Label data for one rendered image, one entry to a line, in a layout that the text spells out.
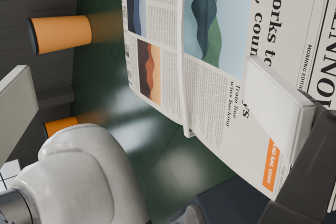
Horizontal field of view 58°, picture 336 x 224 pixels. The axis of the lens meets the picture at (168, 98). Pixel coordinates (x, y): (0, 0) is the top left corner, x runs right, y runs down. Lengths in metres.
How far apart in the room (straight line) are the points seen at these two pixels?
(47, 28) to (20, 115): 3.88
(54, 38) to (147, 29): 3.64
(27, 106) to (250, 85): 0.13
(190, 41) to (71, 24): 3.80
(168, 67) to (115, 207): 0.25
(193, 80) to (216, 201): 0.29
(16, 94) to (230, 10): 0.21
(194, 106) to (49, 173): 0.25
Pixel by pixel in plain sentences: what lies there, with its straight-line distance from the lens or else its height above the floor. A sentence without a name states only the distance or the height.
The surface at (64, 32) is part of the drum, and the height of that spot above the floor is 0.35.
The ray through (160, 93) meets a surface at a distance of 0.45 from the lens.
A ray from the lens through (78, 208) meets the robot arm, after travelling 0.50.
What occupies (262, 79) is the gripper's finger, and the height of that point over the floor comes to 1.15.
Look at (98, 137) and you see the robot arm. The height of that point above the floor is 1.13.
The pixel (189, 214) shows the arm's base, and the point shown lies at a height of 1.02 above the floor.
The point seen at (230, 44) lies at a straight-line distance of 0.31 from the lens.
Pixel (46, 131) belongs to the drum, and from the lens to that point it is 6.29.
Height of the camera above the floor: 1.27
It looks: 29 degrees down
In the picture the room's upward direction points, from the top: 106 degrees counter-clockwise
